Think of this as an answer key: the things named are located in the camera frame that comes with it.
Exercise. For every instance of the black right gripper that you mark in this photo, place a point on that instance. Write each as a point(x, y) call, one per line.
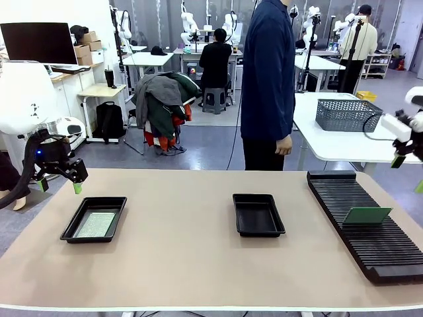
point(411, 142)

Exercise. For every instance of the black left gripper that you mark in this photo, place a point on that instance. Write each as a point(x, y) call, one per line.
point(51, 156)

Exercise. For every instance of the black ESD tray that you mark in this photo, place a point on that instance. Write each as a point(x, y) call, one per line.
point(99, 205)
point(257, 216)

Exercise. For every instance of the green perforated circuit board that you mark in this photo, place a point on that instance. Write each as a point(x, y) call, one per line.
point(367, 216)
point(94, 224)

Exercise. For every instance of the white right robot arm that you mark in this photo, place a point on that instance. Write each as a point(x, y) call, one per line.
point(415, 95)

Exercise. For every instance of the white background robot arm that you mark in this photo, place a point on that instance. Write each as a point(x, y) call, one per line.
point(312, 16)
point(229, 24)
point(126, 26)
point(188, 20)

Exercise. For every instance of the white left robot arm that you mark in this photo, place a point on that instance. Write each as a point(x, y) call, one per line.
point(23, 99)

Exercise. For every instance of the navy sleeved left forearm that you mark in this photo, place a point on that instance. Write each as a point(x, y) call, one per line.
point(287, 122)

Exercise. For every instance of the person's left hand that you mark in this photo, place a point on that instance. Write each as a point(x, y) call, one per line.
point(284, 147)

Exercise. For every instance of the white side table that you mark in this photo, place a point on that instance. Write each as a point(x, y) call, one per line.
point(340, 145)

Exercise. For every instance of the black backpack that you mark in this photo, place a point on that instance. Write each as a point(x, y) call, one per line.
point(109, 122)

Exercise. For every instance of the white cabinet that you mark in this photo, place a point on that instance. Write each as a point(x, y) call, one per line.
point(71, 99)

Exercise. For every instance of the black slotted board rack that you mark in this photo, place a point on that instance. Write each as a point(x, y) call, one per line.
point(380, 251)

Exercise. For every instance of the grey perforated plastic basket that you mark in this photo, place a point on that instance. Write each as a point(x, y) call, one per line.
point(347, 112)

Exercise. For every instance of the yellow plastic bin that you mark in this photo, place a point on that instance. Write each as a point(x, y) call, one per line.
point(366, 95)

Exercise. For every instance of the small wooden rolling table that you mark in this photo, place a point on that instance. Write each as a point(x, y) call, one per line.
point(102, 90)

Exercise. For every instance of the red orange garment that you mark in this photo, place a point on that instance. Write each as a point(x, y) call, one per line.
point(152, 137)

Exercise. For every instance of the black tumbler cup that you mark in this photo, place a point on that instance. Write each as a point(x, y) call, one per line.
point(109, 79)

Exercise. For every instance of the red fire extinguisher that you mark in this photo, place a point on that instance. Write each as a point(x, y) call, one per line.
point(400, 62)

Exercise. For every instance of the wooden shoe shelf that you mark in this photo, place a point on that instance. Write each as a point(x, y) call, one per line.
point(380, 62)

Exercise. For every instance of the grey jacket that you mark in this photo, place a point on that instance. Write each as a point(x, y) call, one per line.
point(155, 92)

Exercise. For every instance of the brown cardboard box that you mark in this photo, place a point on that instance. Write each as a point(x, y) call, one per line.
point(82, 50)
point(88, 37)

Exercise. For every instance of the black tripod stand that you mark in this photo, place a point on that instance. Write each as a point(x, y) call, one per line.
point(352, 49)
point(309, 53)

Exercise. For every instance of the black computer monitor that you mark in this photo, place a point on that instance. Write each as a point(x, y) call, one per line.
point(39, 43)

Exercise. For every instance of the standing person in beige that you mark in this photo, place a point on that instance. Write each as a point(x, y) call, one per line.
point(358, 43)

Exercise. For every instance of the white desk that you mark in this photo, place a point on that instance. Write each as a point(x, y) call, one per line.
point(317, 62)
point(145, 59)

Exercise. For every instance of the chair with piled clothes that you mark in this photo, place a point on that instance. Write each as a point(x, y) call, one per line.
point(185, 84)

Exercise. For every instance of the black baseball cap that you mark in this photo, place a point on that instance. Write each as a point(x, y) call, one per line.
point(159, 50)

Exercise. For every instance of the grey workstation desk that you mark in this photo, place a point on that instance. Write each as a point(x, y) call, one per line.
point(186, 62)

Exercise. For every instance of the grey plastic stool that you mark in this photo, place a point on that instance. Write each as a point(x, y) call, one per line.
point(214, 99)

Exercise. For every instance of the person in navy jacket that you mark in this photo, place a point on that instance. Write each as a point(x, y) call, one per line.
point(264, 66)

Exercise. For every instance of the seated person in black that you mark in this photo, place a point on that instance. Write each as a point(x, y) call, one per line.
point(215, 59)

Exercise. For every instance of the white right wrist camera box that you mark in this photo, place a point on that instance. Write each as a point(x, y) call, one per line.
point(396, 127)

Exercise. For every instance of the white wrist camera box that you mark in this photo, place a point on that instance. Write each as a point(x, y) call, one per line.
point(396, 127)
point(67, 127)

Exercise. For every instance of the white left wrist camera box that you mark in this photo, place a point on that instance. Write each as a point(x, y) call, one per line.
point(67, 127)

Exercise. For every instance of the metal frame chair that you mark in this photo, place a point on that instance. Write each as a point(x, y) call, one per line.
point(131, 114)

